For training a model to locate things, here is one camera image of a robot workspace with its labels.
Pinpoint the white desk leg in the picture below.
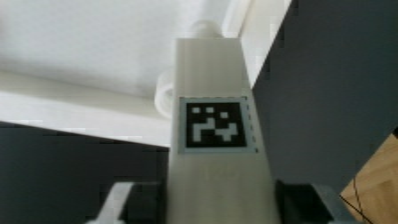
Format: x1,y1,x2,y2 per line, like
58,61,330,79
167,21,280,224

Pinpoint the white desk top tray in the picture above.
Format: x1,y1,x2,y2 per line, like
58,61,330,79
0,0,293,146

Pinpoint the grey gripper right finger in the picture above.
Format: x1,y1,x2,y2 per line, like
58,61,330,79
275,181,362,224

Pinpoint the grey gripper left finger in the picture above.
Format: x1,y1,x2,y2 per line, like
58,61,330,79
87,182,165,224

